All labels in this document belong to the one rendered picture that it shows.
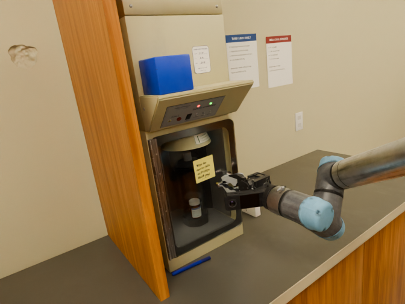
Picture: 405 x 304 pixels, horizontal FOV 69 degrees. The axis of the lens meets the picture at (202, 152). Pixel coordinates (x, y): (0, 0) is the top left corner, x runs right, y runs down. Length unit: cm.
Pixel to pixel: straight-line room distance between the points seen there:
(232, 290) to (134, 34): 75
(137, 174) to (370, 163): 54
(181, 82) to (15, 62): 63
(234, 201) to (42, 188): 74
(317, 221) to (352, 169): 15
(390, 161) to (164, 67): 53
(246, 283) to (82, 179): 73
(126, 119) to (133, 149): 8
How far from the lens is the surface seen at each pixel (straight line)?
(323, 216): 74
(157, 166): 86
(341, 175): 81
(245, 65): 163
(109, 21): 73
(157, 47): 86
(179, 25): 91
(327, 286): 119
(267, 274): 99
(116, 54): 72
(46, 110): 121
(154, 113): 77
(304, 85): 200
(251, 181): 87
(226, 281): 97
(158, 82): 74
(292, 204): 75
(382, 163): 72
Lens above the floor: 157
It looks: 16 degrees down
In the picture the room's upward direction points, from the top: 7 degrees counter-clockwise
